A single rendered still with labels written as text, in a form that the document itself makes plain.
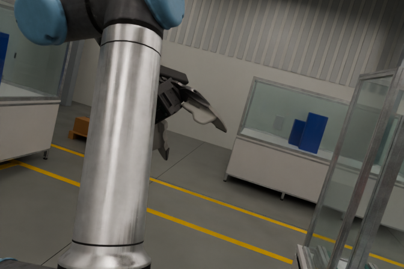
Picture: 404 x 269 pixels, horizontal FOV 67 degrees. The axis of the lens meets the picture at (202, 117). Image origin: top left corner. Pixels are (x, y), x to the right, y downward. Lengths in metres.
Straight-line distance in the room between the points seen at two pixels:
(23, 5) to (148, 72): 0.19
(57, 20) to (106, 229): 0.27
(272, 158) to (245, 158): 0.48
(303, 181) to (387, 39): 4.74
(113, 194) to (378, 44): 8.87
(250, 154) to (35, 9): 5.33
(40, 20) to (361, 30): 8.74
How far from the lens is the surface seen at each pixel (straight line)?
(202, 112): 0.55
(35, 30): 0.47
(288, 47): 8.67
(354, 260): 1.95
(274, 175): 5.73
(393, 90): 1.54
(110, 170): 0.34
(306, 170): 5.75
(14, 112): 4.27
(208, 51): 8.82
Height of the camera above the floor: 1.73
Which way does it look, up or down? 7 degrees down
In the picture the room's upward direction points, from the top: 15 degrees clockwise
